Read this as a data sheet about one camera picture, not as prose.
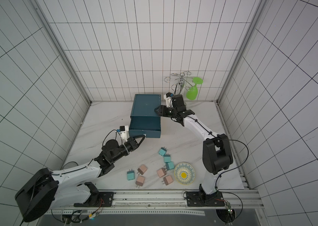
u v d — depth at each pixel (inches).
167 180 30.6
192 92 39.7
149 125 32.1
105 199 28.5
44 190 16.0
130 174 31.8
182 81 37.1
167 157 34.5
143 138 29.9
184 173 32.0
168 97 31.3
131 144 26.9
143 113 32.8
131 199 29.2
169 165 32.6
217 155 18.6
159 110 31.1
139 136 29.5
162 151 35.3
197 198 28.7
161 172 32.0
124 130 28.4
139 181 30.8
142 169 32.0
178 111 27.0
